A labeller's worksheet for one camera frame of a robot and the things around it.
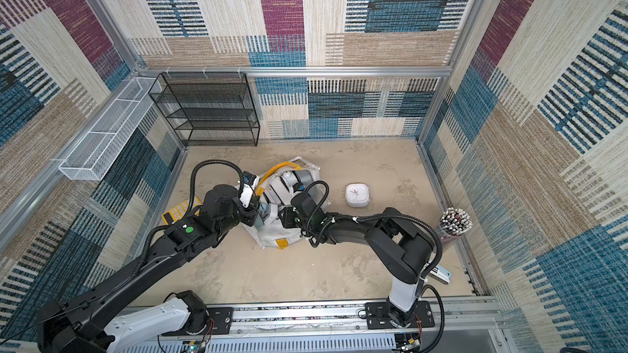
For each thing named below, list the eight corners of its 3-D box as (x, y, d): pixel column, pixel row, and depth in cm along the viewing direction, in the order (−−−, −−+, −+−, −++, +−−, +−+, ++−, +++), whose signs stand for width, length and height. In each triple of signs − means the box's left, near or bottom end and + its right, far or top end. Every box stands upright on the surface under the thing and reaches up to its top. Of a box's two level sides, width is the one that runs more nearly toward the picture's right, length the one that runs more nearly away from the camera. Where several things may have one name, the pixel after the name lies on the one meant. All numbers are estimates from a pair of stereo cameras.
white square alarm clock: (346, 207, 99) (347, 202, 97) (344, 188, 105) (345, 183, 102) (369, 207, 99) (370, 202, 97) (366, 188, 105) (367, 183, 102)
